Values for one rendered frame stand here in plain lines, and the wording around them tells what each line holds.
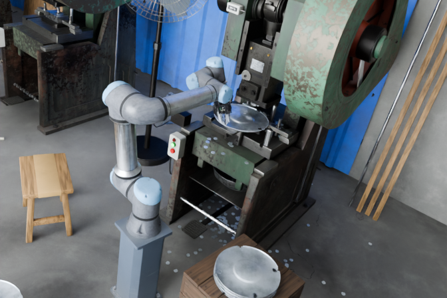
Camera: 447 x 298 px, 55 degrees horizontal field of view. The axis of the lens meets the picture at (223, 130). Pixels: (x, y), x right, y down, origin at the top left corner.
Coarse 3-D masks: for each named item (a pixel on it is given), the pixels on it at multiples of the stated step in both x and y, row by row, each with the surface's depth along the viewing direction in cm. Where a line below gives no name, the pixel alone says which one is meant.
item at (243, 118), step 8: (232, 104) 237; (240, 104) 238; (232, 112) 228; (240, 112) 229; (248, 112) 232; (224, 120) 220; (232, 120) 221; (240, 120) 222; (248, 120) 223; (256, 120) 226; (264, 120) 228; (232, 128) 214; (240, 128) 216; (248, 128) 217; (256, 128) 219; (264, 128) 219
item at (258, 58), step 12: (252, 48) 213; (264, 48) 210; (252, 60) 216; (264, 60) 212; (252, 72) 218; (264, 72) 214; (240, 84) 226; (252, 84) 217; (276, 84) 225; (252, 96) 219; (264, 96) 220
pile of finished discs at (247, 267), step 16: (224, 256) 194; (240, 256) 196; (256, 256) 197; (224, 272) 186; (240, 272) 187; (256, 272) 188; (272, 272) 191; (224, 288) 179; (240, 288) 180; (256, 288) 182; (272, 288) 183
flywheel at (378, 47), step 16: (384, 0) 202; (368, 16) 193; (384, 16) 208; (368, 32) 181; (384, 32) 183; (352, 48) 185; (368, 48) 181; (384, 48) 186; (368, 64) 216; (352, 80) 214
